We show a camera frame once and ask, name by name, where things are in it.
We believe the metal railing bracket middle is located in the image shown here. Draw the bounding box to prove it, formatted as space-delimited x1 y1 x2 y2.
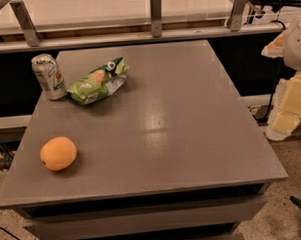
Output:
150 0 163 38

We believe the grey cabinet drawer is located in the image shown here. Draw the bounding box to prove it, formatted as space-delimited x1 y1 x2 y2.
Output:
24 194 267 240

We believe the orange fruit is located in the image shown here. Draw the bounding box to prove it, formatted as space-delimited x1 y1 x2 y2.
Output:
40 137 77 171

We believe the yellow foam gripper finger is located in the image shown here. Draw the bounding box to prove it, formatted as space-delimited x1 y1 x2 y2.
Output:
265 72 301 142
261 31 287 59

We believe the silver soda can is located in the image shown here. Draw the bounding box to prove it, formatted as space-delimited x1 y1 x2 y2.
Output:
31 53 67 100

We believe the metal railing bracket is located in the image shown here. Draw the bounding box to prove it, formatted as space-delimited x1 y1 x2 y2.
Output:
227 0 247 31
9 0 41 47
150 0 163 38

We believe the metal railing bracket left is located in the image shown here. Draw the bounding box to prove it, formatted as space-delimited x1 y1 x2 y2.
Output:
9 0 41 47

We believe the green rice chip bag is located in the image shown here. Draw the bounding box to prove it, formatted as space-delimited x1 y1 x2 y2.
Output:
66 57 129 106

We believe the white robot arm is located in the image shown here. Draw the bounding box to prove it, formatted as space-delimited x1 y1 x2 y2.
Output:
262 11 301 141

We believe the metal railing bracket right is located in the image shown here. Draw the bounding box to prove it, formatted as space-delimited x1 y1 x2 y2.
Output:
227 0 247 31

